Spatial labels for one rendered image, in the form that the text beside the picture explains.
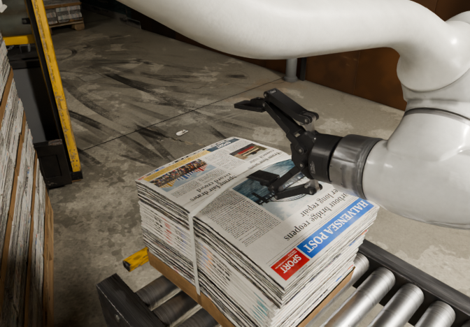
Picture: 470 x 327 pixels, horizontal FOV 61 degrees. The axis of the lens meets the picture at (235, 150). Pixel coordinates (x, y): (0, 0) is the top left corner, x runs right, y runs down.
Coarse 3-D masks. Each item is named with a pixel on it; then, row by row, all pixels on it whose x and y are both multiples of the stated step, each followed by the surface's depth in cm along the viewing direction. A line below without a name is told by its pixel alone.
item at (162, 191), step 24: (216, 144) 94; (240, 144) 93; (168, 168) 84; (192, 168) 83; (216, 168) 83; (240, 168) 82; (144, 192) 81; (168, 192) 76; (192, 192) 75; (144, 216) 85; (168, 216) 77; (144, 240) 88; (168, 240) 80; (168, 264) 84
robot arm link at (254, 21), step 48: (144, 0) 28; (192, 0) 29; (240, 0) 30; (288, 0) 34; (336, 0) 37; (384, 0) 41; (240, 48) 33; (288, 48) 35; (336, 48) 39; (432, 48) 47; (432, 96) 50
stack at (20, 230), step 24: (0, 144) 141; (0, 168) 134; (24, 168) 176; (0, 192) 128; (24, 192) 160; (0, 216) 121; (24, 216) 152; (0, 240) 116; (24, 240) 148; (48, 240) 197; (0, 264) 110; (24, 264) 141; (48, 264) 184; (24, 288) 133; (48, 288) 173; (48, 312) 163
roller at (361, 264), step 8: (360, 256) 94; (360, 264) 92; (368, 264) 93; (360, 272) 91; (352, 280) 89; (344, 288) 87; (336, 296) 86; (328, 304) 84; (320, 312) 82; (312, 320) 80
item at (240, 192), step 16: (288, 160) 85; (208, 192) 75; (224, 192) 75; (240, 192) 75; (256, 192) 75; (192, 208) 71; (208, 208) 71; (224, 208) 71; (208, 240) 69; (192, 272) 77
